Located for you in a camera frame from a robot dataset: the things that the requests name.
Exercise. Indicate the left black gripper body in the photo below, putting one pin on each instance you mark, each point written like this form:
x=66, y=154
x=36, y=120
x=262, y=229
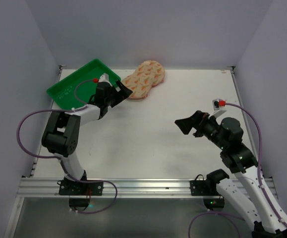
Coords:
x=114, y=93

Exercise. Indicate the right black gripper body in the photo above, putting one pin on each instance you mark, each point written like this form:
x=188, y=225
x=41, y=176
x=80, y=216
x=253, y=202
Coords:
x=199, y=125

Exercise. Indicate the carrot print laundry bag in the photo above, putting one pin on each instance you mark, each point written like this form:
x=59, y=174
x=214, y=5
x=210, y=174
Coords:
x=147, y=75

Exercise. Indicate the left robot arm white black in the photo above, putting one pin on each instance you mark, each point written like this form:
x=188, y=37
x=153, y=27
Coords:
x=61, y=134

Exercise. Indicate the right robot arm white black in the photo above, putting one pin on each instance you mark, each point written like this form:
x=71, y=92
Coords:
x=258, y=207

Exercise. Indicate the green plastic tray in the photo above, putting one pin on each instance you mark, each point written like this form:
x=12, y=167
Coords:
x=63, y=92

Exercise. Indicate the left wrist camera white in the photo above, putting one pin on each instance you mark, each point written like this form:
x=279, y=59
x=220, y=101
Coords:
x=103, y=78

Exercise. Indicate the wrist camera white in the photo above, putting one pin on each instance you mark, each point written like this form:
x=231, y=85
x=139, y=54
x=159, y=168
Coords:
x=219, y=108
x=103, y=78

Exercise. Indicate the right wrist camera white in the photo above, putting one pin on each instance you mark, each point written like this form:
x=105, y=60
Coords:
x=219, y=108

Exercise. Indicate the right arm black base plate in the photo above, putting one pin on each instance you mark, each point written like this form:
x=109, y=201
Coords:
x=203, y=187

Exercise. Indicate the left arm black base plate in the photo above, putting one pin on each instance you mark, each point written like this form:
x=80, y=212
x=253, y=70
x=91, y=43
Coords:
x=72, y=188

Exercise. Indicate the aluminium mounting rail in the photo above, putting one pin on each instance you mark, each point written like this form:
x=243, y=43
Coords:
x=126, y=188

